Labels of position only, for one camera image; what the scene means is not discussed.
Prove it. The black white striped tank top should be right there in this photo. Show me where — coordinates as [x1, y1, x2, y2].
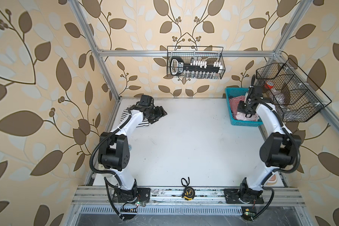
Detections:
[119, 106, 150, 128]

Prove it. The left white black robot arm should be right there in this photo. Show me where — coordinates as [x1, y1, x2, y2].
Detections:
[89, 95, 167, 202]

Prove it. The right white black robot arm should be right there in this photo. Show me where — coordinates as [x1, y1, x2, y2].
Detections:
[224, 85, 301, 204]

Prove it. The red white striped tank top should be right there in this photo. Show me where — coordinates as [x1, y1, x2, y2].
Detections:
[229, 95, 245, 114]

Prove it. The pink white tank top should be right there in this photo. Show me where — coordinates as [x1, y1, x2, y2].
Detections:
[234, 112, 259, 121]

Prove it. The red capped plastic bottle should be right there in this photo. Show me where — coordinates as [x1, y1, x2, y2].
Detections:
[265, 81, 285, 104]

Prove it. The teal plastic basket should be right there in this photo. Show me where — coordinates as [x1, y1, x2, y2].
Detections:
[225, 88, 263, 127]

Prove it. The black white tool set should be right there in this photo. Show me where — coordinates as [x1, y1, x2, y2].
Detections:
[169, 56, 225, 76]

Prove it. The yellow black tape measure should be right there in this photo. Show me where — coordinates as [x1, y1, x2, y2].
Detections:
[181, 177, 195, 201]

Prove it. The right circuit board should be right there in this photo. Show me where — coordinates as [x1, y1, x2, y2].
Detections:
[241, 206, 257, 221]

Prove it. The right black wire basket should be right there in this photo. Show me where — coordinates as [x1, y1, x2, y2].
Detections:
[256, 58, 331, 122]

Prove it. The black wire basket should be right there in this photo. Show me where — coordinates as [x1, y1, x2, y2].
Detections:
[167, 45, 226, 80]
[256, 58, 331, 122]

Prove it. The back black wire basket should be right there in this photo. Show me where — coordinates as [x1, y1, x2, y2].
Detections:
[167, 45, 226, 80]

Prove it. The aluminium frame back bar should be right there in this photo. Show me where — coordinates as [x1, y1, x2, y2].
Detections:
[98, 49, 276, 57]

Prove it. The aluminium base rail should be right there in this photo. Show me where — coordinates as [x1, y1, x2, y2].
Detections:
[72, 186, 305, 207]

